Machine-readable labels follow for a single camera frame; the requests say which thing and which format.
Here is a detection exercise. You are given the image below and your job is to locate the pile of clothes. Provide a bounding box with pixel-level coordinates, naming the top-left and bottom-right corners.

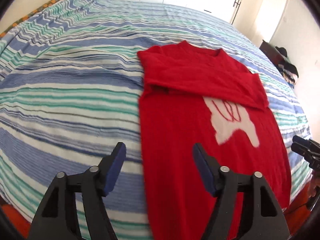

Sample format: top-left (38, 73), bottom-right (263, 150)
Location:
top-left (275, 46), bottom-right (299, 89)

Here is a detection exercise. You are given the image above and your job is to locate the orange red blanket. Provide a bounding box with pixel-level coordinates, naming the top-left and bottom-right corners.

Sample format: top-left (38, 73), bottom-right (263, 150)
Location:
top-left (1, 179), bottom-right (316, 239)

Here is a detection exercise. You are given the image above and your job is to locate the dark wooden nightstand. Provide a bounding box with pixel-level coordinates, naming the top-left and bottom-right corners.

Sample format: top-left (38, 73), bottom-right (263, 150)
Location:
top-left (259, 40), bottom-right (285, 67)

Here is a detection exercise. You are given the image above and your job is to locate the orange patterned bedsheet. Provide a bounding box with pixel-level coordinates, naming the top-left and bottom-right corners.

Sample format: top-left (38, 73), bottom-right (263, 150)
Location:
top-left (1, 0), bottom-right (61, 38)

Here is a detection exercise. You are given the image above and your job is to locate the blue green striped bedspread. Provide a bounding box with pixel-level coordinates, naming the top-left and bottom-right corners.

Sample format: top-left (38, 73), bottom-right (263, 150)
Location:
top-left (1, 0), bottom-right (312, 239)

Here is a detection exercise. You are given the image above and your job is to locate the red sweater with white rabbit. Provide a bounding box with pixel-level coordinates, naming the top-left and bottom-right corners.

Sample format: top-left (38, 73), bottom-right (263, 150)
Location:
top-left (137, 41), bottom-right (291, 239)

